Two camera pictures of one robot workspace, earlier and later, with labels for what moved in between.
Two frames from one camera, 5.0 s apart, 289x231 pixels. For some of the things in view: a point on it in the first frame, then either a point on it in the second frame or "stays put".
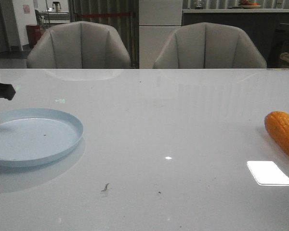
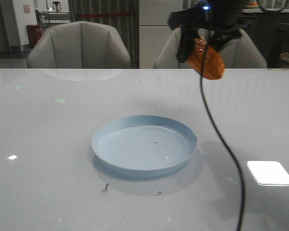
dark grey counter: [259, 25] stays put
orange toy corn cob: [283, 130] to [206, 60]
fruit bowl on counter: [251, 6] stays put
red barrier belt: [104, 14] stays put
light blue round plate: [29, 136] to [143, 146]
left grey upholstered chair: [79, 44] stays put
